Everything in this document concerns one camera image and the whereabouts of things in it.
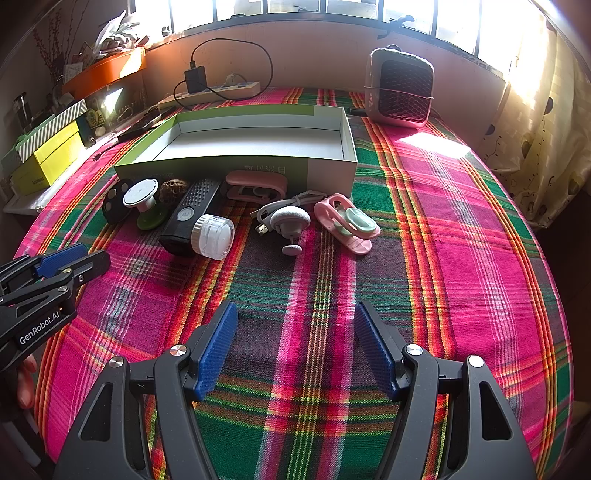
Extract window with metal bars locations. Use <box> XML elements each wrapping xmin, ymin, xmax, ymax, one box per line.
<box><xmin>129</xmin><ymin>0</ymin><xmax>509</xmax><ymax>38</ymax></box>

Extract white clear plastic cap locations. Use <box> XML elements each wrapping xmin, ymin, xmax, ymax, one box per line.
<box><xmin>191</xmin><ymin>213</ymin><xmax>236</xmax><ymax>260</ymax></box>

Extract black charger cable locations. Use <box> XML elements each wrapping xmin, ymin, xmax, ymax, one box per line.
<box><xmin>173</xmin><ymin>38</ymin><xmax>274</xmax><ymax>100</ymax></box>

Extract black handheld device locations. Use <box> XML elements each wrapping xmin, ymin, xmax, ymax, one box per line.
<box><xmin>159</xmin><ymin>179</ymin><xmax>222</xmax><ymax>258</ymax></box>

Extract grey white knob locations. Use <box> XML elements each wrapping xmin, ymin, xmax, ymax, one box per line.
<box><xmin>270</xmin><ymin>208</ymin><xmax>312</xmax><ymax>256</ymax></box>

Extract small pink heater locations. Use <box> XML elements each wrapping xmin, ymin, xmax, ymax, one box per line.
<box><xmin>365</xmin><ymin>46</ymin><xmax>435</xmax><ymax>129</ymax></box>

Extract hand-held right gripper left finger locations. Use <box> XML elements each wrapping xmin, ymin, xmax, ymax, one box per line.
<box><xmin>55</xmin><ymin>299</ymin><xmax>239</xmax><ymax>480</ymax></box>

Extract pink clip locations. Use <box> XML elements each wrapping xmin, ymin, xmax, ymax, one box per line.
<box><xmin>225</xmin><ymin>170</ymin><xmax>288</xmax><ymax>202</ymax></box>

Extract pale patterned curtain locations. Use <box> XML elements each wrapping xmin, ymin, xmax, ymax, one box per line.
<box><xmin>480</xmin><ymin>9</ymin><xmax>587</xmax><ymax>227</ymax></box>

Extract plaid blanket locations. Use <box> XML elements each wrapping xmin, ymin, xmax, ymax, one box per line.
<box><xmin>14</xmin><ymin>85</ymin><xmax>573</xmax><ymax>480</ymax></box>

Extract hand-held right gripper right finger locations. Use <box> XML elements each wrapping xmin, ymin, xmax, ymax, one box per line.
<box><xmin>353</xmin><ymin>300</ymin><xmax>539</xmax><ymax>480</ymax></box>

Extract black window latch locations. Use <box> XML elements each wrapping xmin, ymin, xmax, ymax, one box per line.
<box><xmin>383</xmin><ymin>16</ymin><xmax>416</xmax><ymax>40</ymax></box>

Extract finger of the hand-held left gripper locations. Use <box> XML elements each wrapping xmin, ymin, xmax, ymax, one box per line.
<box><xmin>0</xmin><ymin>249</ymin><xmax>112</xmax><ymax>324</ymax></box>
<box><xmin>0</xmin><ymin>244</ymin><xmax>88</xmax><ymax>296</ymax></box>

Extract yellow box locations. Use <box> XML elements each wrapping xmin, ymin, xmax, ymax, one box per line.
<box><xmin>9</xmin><ymin>120</ymin><xmax>86</xmax><ymax>189</ymax></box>

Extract orange shelf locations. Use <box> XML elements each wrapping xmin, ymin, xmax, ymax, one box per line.
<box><xmin>61</xmin><ymin>46</ymin><xmax>147</xmax><ymax>100</ymax></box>

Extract dried twig branches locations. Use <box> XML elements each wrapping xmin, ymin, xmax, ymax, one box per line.
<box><xmin>34</xmin><ymin>7</ymin><xmax>81</xmax><ymax>86</ymax></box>

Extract black cable with connector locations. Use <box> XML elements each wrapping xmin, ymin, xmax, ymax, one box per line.
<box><xmin>92</xmin><ymin>131</ymin><xmax>139</xmax><ymax>161</ymax></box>

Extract person's left hand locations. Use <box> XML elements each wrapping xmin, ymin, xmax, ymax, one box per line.
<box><xmin>16</xmin><ymin>353</ymin><xmax>38</xmax><ymax>411</ymax></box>

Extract glass shelf cabinet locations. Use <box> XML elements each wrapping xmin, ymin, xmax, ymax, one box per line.
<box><xmin>85</xmin><ymin>78</ymin><xmax>148</xmax><ymax>125</ymax></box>

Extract pale wrapped bundle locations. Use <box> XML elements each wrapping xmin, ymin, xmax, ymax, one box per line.
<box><xmin>92</xmin><ymin>9</ymin><xmax>153</xmax><ymax>51</ymax></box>

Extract black charger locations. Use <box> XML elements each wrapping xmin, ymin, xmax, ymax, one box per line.
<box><xmin>185</xmin><ymin>66</ymin><xmax>209</xmax><ymax>95</ymax></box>

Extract black disc with white dots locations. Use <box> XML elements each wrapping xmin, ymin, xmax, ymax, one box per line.
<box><xmin>102</xmin><ymin>180</ymin><xmax>134</xmax><ymax>224</ymax></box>

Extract brown walnut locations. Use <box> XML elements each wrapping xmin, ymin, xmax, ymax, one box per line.
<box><xmin>159</xmin><ymin>179</ymin><xmax>191</xmax><ymax>204</ymax></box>

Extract pink holder with green disc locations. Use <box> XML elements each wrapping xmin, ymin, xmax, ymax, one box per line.
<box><xmin>314</xmin><ymin>194</ymin><xmax>382</xmax><ymax>256</ymax></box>

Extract black phone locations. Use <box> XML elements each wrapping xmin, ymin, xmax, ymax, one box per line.
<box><xmin>117</xmin><ymin>111</ymin><xmax>164</xmax><ymax>139</ymax></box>

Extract beige power strip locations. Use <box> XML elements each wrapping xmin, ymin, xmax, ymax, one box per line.
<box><xmin>157</xmin><ymin>79</ymin><xmax>262</xmax><ymax>110</ymax></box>

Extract green white striped box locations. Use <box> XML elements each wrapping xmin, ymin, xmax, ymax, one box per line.
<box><xmin>16</xmin><ymin>99</ymin><xmax>88</xmax><ymax>153</ymax></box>

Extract white usb cable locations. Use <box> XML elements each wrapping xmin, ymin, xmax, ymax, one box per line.
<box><xmin>252</xmin><ymin>191</ymin><xmax>328</xmax><ymax>237</ymax></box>

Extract white spool with green base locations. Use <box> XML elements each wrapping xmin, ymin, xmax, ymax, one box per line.
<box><xmin>122</xmin><ymin>178</ymin><xmax>172</xmax><ymax>230</ymax></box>

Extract green white cardboard box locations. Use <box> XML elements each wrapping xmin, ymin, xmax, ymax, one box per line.
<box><xmin>113</xmin><ymin>104</ymin><xmax>358</xmax><ymax>197</ymax></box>

